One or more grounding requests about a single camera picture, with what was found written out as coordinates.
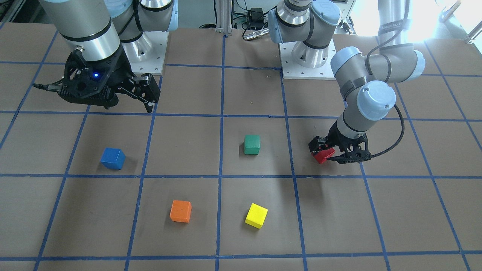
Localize orange wooden block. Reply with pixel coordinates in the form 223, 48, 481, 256
170, 199, 192, 223

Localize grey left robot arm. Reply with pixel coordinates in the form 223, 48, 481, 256
267, 0, 426, 163

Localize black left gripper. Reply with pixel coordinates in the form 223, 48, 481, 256
308, 122, 352, 153

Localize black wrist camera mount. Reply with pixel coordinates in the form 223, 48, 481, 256
32, 47, 121, 110
328, 134, 372, 164

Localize silver metal connector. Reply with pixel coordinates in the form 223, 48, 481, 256
242, 27, 270, 41

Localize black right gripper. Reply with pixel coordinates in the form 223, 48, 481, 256
110, 49, 160, 113

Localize green wooden block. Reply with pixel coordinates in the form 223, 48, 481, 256
243, 134, 261, 155

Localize yellow wooden block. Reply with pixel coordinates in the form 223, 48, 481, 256
245, 203, 268, 229

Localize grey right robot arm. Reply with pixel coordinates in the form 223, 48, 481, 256
33, 0, 178, 113

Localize red wooden block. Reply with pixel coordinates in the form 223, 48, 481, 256
312, 148, 335, 164

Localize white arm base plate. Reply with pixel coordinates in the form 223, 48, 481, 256
279, 40, 336, 80
122, 32, 170, 75

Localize blue wooden block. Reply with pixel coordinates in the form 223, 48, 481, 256
100, 148, 126, 170

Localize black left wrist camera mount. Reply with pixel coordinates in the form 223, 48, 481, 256
328, 134, 372, 164

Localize black power adapter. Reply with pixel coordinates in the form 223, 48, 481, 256
247, 8, 264, 24

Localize aluminium frame post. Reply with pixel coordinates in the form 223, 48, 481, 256
215, 0, 233, 37

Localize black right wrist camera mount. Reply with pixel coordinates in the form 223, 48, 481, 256
32, 47, 121, 110

